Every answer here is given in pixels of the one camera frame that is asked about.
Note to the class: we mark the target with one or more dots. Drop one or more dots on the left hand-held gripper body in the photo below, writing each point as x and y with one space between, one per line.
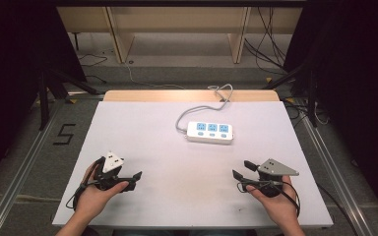
111 163

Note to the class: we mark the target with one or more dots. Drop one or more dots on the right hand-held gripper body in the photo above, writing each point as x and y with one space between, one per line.
275 168

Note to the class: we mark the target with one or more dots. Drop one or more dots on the person's right hand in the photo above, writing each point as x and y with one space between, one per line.
277 203

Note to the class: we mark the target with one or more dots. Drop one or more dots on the person's left hand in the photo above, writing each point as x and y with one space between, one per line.
93 198

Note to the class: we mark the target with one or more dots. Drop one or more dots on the white power strip blue sockets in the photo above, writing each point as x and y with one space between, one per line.
210 132

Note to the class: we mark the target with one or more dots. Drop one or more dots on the yellow tape piece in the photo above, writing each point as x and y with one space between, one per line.
72 101
268 79
290 100

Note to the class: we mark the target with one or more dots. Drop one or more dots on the black metal stand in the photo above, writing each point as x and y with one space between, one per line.
46 98
311 95

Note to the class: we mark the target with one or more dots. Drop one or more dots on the dark curtain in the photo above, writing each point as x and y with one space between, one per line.
16 65
357 82

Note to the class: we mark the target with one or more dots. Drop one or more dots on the aluminium floor rail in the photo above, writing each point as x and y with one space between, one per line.
334 177
19 170

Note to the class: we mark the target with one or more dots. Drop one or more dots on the light wooden desk frame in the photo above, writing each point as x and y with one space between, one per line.
177 29

